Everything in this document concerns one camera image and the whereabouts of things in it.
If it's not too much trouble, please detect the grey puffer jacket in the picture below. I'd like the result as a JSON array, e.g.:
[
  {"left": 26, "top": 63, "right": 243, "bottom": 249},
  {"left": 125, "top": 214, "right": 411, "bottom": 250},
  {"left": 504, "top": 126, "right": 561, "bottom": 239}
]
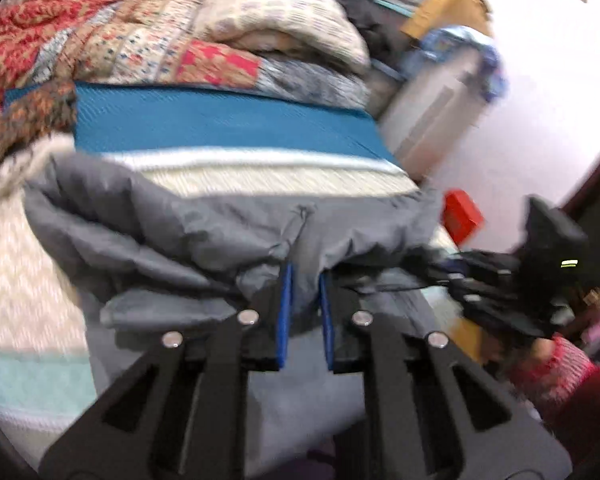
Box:
[{"left": 23, "top": 153, "right": 453, "bottom": 476}]

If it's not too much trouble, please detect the person's hand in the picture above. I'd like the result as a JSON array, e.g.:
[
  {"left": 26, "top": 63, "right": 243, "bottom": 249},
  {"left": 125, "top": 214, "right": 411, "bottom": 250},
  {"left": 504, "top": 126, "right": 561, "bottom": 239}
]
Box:
[{"left": 508, "top": 335, "right": 597, "bottom": 418}]

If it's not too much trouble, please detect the red box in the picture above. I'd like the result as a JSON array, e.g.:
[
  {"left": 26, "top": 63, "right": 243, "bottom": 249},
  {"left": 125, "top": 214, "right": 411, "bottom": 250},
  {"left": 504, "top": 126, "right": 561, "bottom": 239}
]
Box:
[{"left": 442, "top": 188, "right": 484, "bottom": 245}]

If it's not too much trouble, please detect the patterned beige teal bedsheet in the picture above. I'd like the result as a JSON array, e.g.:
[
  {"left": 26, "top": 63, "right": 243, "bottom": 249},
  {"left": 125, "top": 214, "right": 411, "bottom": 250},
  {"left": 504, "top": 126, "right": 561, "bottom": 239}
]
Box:
[{"left": 0, "top": 84, "right": 416, "bottom": 434}]

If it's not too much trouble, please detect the cardboard box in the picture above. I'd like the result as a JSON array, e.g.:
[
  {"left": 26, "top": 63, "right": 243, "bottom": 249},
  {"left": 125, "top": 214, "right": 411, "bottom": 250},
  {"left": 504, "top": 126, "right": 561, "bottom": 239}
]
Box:
[{"left": 400, "top": 0, "right": 492, "bottom": 40}]

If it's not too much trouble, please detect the folded cream dotted comforter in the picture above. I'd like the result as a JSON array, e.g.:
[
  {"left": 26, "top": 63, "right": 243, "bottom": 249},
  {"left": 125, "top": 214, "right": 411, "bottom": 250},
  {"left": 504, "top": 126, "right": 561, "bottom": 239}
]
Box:
[{"left": 194, "top": 0, "right": 370, "bottom": 74}]

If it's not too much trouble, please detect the red floral patchwork quilt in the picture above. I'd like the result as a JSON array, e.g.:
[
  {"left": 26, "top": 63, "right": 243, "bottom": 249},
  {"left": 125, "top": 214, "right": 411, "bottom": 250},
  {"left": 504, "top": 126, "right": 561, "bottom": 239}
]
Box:
[{"left": 0, "top": 0, "right": 372, "bottom": 187}]

